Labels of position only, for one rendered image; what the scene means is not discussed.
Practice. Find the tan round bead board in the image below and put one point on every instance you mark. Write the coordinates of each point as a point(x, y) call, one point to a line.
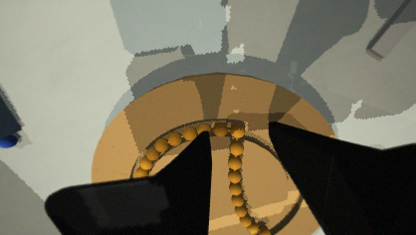
point(270, 195)

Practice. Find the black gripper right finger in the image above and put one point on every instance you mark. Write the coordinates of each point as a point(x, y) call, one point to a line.
point(350, 188)

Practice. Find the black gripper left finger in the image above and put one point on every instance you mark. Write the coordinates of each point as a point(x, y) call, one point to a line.
point(176, 199)

